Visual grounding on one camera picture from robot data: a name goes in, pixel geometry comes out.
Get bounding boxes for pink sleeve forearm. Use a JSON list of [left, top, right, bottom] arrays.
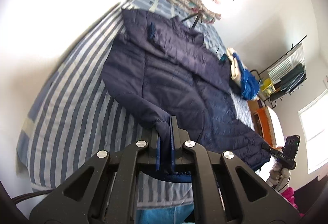
[[280, 187, 298, 210]]

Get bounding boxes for black tripod light stand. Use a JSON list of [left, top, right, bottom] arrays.
[[180, 0, 236, 29]]

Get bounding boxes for blue and white fleece garment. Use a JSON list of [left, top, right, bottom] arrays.
[[226, 48, 260, 101]]

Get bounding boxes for blue striped bed cover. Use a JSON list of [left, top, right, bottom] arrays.
[[15, 6, 256, 208]]

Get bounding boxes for dark clothes hanging on rack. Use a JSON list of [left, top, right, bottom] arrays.
[[270, 63, 306, 101]]

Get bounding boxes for navy puffer jacket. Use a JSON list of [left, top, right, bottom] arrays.
[[101, 9, 270, 170]]

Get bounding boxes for striped towel on rack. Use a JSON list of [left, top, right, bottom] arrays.
[[267, 43, 305, 84]]

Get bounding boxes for metal clothes drying rack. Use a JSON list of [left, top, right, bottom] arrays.
[[257, 35, 307, 100]]

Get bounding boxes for black cable at left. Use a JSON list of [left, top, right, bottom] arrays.
[[11, 188, 56, 205]]

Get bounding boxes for yellow box on shelf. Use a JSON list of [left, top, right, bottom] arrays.
[[260, 78, 276, 97]]

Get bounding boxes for window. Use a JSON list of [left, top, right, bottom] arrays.
[[298, 90, 328, 174]]

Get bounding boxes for black metal shelf rack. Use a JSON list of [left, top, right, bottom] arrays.
[[250, 69, 277, 109]]

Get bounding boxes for right hand in knitted glove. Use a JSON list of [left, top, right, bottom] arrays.
[[266, 161, 291, 193]]

